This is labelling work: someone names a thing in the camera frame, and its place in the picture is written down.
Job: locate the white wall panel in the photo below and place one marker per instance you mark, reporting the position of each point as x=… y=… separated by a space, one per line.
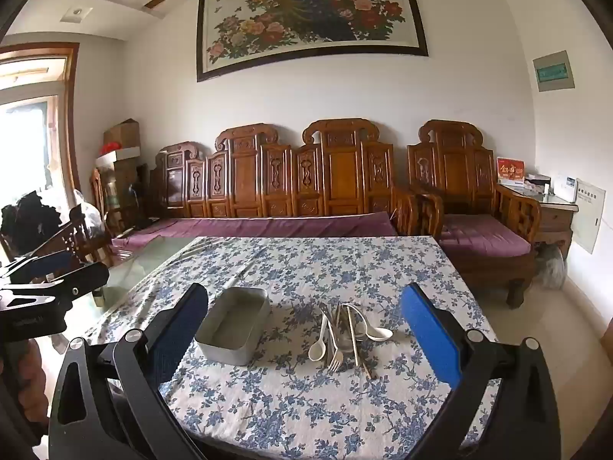
x=589 y=215

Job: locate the green wall sign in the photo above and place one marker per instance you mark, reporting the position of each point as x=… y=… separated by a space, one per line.
x=553 y=72

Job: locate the metal fork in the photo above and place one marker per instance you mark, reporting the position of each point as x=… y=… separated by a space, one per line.
x=335 y=362

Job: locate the wooden chopstick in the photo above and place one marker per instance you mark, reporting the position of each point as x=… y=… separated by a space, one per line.
x=351 y=330
x=355 y=347

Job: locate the blue floral tablecloth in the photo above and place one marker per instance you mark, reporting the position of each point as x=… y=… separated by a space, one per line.
x=297 y=268

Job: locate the gray plastic bag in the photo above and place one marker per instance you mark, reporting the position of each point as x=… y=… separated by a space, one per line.
x=550 y=268

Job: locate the carved wooden armchair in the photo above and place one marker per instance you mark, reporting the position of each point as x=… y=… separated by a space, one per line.
x=455 y=167

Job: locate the framed peacock flower painting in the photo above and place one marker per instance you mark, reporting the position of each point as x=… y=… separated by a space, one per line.
x=306 y=14

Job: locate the wooden cabinet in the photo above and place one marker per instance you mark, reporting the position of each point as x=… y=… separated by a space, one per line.
x=122 y=182

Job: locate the white flat box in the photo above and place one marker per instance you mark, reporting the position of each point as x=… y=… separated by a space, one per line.
x=119 y=157

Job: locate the ceiling vent fixture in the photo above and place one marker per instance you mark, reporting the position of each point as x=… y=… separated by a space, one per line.
x=76 y=13

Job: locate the purple armchair cushion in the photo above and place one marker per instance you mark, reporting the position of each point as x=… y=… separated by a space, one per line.
x=479 y=232

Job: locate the black clothes pile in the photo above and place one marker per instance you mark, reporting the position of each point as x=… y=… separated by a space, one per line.
x=28 y=220

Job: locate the purple sofa cushion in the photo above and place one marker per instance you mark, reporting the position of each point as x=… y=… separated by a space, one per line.
x=268 y=225

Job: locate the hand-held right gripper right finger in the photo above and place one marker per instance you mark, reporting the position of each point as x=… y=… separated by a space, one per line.
x=431 y=340

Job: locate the red gift box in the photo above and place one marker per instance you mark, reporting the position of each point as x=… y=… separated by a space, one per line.
x=510 y=171

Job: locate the wooden chair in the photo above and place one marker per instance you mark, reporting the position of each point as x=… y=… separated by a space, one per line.
x=81 y=244

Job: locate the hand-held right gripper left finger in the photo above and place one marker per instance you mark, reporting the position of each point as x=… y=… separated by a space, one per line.
x=184 y=326

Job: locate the clear plastic bag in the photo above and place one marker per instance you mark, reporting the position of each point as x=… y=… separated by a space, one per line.
x=88 y=213

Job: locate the wooden door frame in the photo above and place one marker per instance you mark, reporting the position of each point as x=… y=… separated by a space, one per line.
x=72 y=105

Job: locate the tissue box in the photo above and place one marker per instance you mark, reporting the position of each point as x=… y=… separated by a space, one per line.
x=536 y=181

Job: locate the metal spoon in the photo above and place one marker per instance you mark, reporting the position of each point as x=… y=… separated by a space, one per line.
x=341 y=340

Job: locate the brown cardboard box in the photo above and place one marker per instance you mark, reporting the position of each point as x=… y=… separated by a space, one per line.
x=122 y=134

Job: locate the white plastic spoon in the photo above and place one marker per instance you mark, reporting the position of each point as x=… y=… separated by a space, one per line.
x=316 y=352

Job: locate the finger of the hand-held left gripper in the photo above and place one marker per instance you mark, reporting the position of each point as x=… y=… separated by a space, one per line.
x=84 y=276
x=48 y=262

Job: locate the metal tray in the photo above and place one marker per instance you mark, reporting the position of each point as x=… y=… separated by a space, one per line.
x=234 y=321

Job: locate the wooden side table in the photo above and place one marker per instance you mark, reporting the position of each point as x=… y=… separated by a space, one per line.
x=550 y=218

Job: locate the white ceramic spoon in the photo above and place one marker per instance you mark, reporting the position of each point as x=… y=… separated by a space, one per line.
x=380 y=333

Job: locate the carved wooden sofa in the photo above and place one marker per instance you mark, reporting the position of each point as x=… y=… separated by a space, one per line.
x=335 y=172

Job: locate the red decoration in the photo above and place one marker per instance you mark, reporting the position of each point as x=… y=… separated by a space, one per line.
x=111 y=147

